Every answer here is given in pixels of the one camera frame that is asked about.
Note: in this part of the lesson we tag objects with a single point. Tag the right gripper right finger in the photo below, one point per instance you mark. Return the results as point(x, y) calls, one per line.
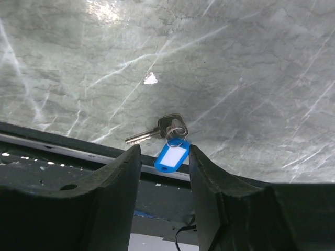
point(235, 213)

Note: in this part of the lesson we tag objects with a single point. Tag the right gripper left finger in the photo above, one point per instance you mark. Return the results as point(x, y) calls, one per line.
point(93, 213)

